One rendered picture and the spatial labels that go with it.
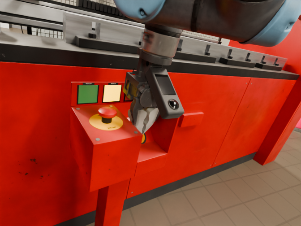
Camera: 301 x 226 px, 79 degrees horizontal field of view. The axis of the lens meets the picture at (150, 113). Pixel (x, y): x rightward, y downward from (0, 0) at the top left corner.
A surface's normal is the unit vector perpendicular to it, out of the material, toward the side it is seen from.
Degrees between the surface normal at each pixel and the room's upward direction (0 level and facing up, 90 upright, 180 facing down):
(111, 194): 90
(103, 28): 90
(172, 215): 0
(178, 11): 121
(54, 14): 90
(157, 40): 93
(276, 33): 127
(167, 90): 34
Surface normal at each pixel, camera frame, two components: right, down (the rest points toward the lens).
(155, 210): 0.20, -0.88
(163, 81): 0.47, -0.48
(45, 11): 0.51, 0.46
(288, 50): -0.84, 0.07
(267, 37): -0.36, 0.89
